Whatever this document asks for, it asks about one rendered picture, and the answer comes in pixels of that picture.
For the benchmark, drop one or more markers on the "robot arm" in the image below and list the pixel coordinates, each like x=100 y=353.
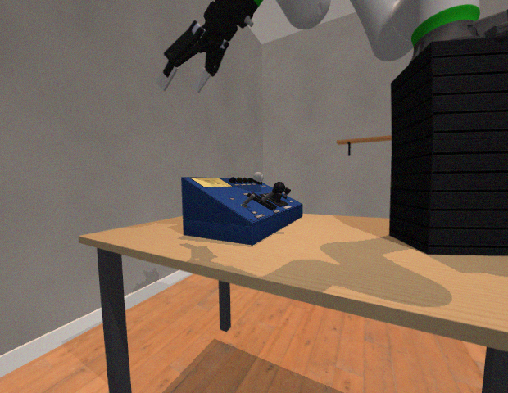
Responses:
x=393 y=27

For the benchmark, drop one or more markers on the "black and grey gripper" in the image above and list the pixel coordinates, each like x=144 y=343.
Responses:
x=188 y=45

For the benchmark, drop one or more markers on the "blue control panel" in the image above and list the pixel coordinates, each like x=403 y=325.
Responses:
x=241 y=210

